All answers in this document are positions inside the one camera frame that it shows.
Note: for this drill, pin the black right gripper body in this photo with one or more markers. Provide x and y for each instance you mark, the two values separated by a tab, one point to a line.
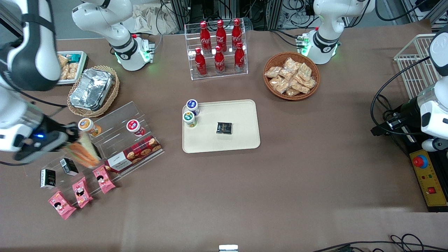
52	126

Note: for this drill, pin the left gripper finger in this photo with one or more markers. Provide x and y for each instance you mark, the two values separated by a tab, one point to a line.
377	131
393	122

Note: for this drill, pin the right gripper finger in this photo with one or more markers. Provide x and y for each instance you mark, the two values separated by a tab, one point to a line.
73	131

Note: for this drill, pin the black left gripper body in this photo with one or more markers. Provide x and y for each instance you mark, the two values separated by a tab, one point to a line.
408	111

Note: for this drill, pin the triangle sandwich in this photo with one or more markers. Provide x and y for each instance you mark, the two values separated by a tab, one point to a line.
82	152

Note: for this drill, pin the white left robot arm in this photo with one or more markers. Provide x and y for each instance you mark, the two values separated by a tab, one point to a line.
329	21

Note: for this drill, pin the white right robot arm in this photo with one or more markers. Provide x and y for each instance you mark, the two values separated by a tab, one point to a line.
31	52

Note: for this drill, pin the white rectangular snack tray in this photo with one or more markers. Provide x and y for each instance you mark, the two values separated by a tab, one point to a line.
83	66

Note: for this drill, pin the cream plastic tray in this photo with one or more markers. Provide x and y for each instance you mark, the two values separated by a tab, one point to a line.
238	140

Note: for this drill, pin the orange lid cup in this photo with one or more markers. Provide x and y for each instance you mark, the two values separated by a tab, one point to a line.
86	125

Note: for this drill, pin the black stand with metal plate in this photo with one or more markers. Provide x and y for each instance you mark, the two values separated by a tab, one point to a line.
414	141

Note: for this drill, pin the oval tan wicker basket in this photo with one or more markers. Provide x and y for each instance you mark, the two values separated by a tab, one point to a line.
105	101

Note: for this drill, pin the stacked foil containers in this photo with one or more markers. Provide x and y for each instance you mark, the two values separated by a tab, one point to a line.
91	89

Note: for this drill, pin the clear acrylic tiered stand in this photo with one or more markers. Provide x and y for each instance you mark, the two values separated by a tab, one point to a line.
119	115

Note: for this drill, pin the pink snack packet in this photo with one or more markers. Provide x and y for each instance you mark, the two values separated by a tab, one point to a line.
82	192
103	179
61	205

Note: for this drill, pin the small bagged cracker pack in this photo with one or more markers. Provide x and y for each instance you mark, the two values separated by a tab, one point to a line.
65	72
72	70

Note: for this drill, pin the red lid cup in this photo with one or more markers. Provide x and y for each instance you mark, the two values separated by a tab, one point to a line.
134	126

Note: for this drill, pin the large bagged cracker pack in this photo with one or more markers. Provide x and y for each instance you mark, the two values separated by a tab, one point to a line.
63	60

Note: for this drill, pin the red plaid cookie box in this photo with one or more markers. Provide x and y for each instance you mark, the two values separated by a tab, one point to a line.
140	152

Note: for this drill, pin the yellow emergency stop control box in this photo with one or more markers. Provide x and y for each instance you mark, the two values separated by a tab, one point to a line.
430	182

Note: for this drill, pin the teal snack packet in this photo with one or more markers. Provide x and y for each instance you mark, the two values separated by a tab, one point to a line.
74	58

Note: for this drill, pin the clear bagged snack pack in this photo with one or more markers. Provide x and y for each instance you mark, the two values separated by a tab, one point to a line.
292	64
276	82
293	92
305	71
283	88
309	83
273	72
300	87
287	74

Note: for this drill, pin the round brown wicker basket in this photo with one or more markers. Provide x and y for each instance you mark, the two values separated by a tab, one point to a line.
271	89

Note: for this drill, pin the green lid cup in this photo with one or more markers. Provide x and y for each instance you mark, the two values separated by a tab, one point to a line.
189	119

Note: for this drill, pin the blue lid cup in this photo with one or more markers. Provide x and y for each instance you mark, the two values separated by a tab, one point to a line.
192	106

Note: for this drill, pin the white cloth bag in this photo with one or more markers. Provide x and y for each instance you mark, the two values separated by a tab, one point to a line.
154	19

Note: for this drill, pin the clear acrylic bottle rack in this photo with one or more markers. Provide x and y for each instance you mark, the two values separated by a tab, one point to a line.
189	52

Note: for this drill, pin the red cola bottle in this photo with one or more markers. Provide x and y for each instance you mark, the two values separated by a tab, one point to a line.
239	57
219	61
221	35
205	36
237	33
200	63

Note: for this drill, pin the black foil snack packet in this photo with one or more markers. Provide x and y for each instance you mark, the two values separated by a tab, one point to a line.
224	128

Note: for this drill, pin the background equipment rack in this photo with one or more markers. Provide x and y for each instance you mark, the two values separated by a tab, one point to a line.
252	12

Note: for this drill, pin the small white box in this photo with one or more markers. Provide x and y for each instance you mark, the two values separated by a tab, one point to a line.
228	248

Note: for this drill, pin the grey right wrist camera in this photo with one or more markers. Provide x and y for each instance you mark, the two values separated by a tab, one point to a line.
38	148

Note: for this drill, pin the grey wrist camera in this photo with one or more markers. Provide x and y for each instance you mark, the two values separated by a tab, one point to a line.
38	148
435	145

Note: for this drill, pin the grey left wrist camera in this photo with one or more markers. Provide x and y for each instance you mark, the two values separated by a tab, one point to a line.
435	145

